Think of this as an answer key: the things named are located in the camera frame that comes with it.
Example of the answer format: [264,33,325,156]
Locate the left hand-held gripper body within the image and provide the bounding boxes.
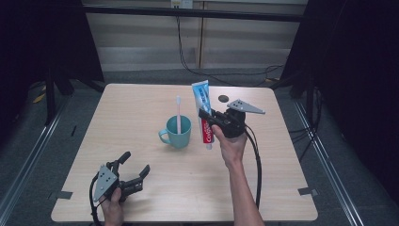
[92,160,145,203]

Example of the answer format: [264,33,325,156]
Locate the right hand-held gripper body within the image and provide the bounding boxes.
[209,99,266,139]

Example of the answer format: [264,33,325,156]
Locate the white blue red toothpaste tube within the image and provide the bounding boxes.
[191,79,215,151]

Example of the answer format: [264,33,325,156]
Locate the white pink toothbrush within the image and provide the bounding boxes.
[175,95,183,136]

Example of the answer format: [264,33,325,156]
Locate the light blue cup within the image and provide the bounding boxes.
[158,115,193,150]

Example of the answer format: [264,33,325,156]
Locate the person's right hand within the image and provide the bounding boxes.
[211,123,248,171]

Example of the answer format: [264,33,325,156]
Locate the person's left hand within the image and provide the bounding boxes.
[99,187,126,226]

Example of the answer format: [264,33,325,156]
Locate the grey tape piece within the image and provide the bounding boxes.
[296,186,319,197]
[48,190,73,201]

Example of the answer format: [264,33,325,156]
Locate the black metal stand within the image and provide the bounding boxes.
[308,86,317,135]
[44,65,56,126]

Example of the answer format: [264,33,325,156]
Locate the dark-edged background desk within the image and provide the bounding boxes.
[82,5,308,23]

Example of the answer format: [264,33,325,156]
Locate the yellow tape strip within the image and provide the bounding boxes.
[32,91,47,105]

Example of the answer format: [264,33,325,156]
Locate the black curtain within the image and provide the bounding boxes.
[0,0,105,95]
[278,0,399,197]

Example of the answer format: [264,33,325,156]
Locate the left hand-held gripper cable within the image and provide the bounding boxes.
[88,173,105,226]

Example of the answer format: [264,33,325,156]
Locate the hand-held gripper cable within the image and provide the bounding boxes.
[88,173,105,226]
[244,124,263,210]

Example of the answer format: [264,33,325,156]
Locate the right hand-held gripper cable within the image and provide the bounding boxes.
[244,124,263,210]

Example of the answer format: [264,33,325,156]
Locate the black power cable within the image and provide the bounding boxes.
[176,8,285,88]

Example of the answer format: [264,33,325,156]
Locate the black floor cables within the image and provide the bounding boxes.
[287,123,315,163]

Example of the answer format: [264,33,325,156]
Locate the metal floor rail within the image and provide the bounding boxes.
[0,100,69,218]
[293,100,366,226]

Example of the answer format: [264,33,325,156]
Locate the white wall power outlet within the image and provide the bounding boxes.
[170,0,194,9]

